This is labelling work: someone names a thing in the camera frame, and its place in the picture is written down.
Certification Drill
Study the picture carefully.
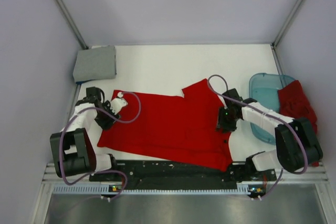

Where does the light blue slotted cable duct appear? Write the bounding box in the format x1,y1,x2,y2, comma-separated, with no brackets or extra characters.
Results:
52,184,264,196

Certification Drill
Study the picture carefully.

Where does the dark red t shirt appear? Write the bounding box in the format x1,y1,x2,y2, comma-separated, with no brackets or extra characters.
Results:
275,80,323,173

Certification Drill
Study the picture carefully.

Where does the folded blue shirt under grey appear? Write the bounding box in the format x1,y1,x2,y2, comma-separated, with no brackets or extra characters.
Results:
75,79,94,85

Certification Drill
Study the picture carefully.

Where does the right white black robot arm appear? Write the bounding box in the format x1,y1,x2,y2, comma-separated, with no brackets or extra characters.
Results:
217,89,323,180

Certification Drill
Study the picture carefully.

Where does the right aluminium frame post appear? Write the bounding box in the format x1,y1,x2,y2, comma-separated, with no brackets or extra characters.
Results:
272,0,306,50

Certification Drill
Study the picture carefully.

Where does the left aluminium frame post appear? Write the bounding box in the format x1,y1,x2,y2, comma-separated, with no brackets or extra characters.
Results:
54,0,88,50

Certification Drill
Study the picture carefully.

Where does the blue transparent plastic bin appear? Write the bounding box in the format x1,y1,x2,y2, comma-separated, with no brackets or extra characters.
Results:
249,73,295,145

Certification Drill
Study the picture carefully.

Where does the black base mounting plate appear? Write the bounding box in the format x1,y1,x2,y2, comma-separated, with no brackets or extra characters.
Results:
89,158,278,189

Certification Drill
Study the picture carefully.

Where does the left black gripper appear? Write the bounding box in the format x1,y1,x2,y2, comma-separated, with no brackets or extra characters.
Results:
94,100,121,131

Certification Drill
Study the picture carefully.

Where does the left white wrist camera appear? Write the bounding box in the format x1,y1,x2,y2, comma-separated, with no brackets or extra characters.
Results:
110,91,128,114

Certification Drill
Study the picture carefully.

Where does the aluminium frame post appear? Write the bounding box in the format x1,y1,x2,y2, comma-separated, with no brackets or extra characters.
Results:
272,0,306,50
54,0,88,50

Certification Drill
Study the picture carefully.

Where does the folded grey t shirt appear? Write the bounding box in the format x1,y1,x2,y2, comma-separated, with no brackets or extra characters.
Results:
72,46,117,81

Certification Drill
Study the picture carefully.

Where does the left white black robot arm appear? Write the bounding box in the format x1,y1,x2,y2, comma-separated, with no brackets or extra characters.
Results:
50,87,128,180

